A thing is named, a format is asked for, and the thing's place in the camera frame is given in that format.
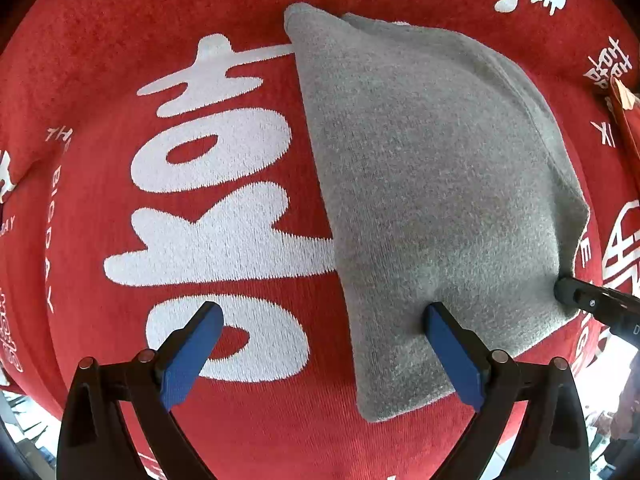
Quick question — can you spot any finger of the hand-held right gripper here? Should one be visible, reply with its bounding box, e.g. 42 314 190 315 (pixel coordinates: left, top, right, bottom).
554 275 640 323

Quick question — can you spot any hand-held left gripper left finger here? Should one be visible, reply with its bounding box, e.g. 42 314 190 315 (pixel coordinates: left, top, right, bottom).
57 301 224 480

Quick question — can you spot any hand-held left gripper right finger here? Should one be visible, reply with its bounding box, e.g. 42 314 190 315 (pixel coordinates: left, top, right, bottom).
425 302 591 480

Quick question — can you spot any grey knitted small garment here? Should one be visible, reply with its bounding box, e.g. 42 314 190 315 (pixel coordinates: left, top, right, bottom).
284 3 591 423

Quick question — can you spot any red paper envelope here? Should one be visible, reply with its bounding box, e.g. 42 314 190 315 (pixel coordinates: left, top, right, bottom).
606 76 640 163

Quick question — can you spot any red printed blanket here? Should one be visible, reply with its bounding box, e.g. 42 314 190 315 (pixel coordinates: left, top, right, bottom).
0 0 640 480

